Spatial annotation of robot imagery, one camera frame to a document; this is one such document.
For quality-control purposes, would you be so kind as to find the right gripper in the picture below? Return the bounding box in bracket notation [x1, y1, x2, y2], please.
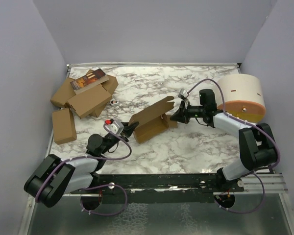
[171, 100, 206, 124]

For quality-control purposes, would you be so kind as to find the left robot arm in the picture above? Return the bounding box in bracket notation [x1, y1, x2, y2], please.
[24, 119, 139, 208]

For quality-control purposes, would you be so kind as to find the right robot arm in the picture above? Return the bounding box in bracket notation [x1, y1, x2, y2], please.
[170, 89, 278, 191]

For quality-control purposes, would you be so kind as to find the small cardboard box left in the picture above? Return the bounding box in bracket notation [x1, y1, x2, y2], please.
[52, 108, 77, 145]

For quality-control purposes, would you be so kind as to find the large bottom cardboard box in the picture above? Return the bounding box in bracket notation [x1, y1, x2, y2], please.
[50, 69, 118, 108]

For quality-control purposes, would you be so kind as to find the paperback book dark cover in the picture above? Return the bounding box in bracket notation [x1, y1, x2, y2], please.
[70, 69, 109, 94]

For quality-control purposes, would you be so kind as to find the white round ceramic container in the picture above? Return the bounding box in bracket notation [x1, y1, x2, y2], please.
[218, 73, 266, 123]

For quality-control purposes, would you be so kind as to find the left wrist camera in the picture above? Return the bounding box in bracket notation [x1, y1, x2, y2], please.
[105, 119, 124, 135]

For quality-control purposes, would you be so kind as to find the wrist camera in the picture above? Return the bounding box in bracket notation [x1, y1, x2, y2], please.
[105, 119, 124, 135]
[178, 89, 189, 100]

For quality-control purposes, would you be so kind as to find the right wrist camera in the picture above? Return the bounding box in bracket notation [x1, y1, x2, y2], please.
[178, 89, 189, 100]

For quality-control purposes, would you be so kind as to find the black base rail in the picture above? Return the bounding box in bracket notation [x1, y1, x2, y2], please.
[68, 168, 250, 205]

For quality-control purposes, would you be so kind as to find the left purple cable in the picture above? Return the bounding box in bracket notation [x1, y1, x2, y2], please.
[35, 122, 133, 217]

